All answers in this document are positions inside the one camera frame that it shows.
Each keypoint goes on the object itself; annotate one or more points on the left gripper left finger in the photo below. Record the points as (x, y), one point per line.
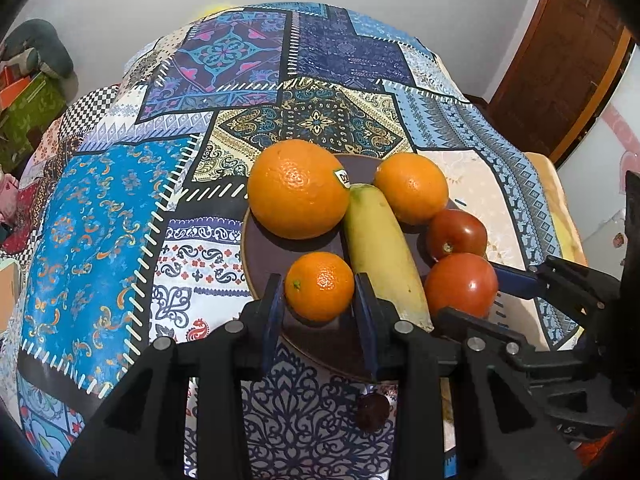
(138, 431)

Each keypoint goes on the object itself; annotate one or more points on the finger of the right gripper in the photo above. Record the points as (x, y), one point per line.
(514, 346)
(550, 279)

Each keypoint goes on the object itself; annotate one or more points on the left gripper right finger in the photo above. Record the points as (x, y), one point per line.
(500, 430)

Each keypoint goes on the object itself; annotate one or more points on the red tomato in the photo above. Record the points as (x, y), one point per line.
(453, 231)
(465, 282)

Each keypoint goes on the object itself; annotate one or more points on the yellow banana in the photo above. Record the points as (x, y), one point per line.
(378, 247)

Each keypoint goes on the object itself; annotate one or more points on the medium orange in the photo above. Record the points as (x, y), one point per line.
(414, 186)

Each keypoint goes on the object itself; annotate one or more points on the small tangerine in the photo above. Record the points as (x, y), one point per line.
(319, 287)

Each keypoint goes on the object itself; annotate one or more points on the large orange with sticker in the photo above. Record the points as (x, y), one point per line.
(297, 190)

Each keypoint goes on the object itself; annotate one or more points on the orange yellow fleece blanket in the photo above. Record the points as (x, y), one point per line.
(560, 209)

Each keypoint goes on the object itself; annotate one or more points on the dark red grape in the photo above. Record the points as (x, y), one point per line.
(372, 411)

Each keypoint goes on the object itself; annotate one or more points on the dark purple plate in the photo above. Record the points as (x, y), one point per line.
(334, 344)

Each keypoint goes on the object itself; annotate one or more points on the blue patchwork tablecloth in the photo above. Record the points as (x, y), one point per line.
(131, 218)

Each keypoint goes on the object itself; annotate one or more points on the brown wooden door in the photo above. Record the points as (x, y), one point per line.
(566, 64)

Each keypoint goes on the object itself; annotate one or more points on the pink plush toy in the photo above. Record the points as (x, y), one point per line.
(8, 197)

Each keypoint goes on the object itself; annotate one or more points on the grey-green plush cushion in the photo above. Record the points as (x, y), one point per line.
(34, 46)

